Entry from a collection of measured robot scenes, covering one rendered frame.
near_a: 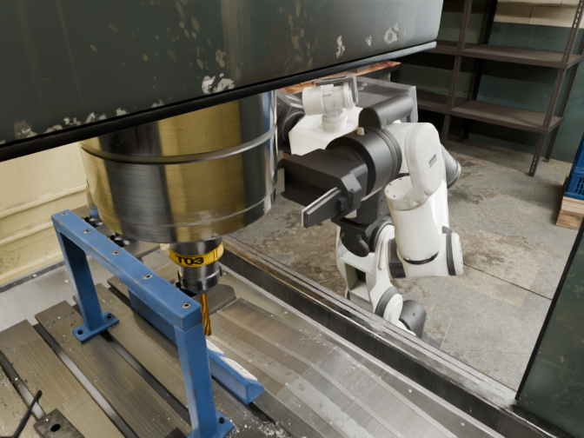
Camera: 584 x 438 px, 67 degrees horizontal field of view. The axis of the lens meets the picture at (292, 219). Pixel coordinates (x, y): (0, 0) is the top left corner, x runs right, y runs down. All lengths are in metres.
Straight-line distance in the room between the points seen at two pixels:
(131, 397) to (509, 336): 2.03
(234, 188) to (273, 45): 0.11
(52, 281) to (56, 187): 0.29
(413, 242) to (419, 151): 0.18
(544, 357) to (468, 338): 1.46
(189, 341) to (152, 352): 0.40
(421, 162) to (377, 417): 0.72
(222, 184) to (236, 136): 0.04
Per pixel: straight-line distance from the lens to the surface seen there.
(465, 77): 5.23
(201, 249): 0.41
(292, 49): 0.28
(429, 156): 0.66
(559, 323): 1.05
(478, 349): 2.50
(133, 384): 1.07
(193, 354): 0.76
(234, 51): 0.25
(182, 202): 0.32
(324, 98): 1.04
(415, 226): 0.73
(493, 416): 1.28
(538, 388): 1.17
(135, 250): 0.89
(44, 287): 1.55
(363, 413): 1.18
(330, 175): 0.51
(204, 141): 0.31
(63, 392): 1.12
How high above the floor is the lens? 1.69
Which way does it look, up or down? 30 degrees down
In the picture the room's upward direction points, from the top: straight up
